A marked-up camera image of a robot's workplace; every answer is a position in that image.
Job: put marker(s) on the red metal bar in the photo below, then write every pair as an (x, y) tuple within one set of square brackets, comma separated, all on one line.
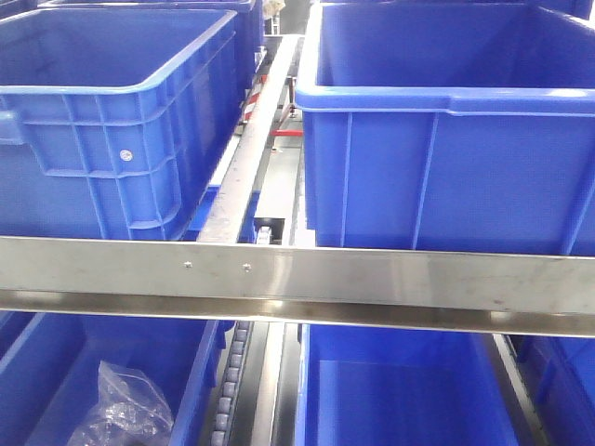
[(286, 133)]

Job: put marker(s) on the blue bin upper right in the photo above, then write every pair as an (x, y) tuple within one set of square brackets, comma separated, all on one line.
[(451, 126)]

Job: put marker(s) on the blue bin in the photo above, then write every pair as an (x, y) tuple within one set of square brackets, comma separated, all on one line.
[(49, 372), (559, 375), (451, 126), (113, 120), (381, 386)]

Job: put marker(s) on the blue bin lower middle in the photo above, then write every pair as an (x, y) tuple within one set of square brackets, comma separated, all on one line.
[(381, 386)]

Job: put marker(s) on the blue bin upper left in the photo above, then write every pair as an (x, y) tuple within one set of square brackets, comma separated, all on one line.
[(113, 120)]

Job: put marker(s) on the roller conveyor track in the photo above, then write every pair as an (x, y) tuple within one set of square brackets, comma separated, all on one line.
[(230, 385)]

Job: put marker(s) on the clear plastic bag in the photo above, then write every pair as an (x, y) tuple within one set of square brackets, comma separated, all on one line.
[(131, 410)]

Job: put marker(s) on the blue bin lower near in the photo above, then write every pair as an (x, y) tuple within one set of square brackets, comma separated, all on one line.
[(49, 372)]

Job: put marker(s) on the blue bin lower right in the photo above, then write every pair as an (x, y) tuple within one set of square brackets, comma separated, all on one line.
[(559, 375)]

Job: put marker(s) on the steel divider rail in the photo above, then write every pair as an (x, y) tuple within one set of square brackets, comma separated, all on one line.
[(227, 214)]

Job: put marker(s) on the red white striped post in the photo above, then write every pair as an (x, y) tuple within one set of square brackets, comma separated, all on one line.
[(252, 98)]

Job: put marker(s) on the stainless steel shelf rail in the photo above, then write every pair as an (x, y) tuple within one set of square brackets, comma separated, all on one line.
[(507, 294)]

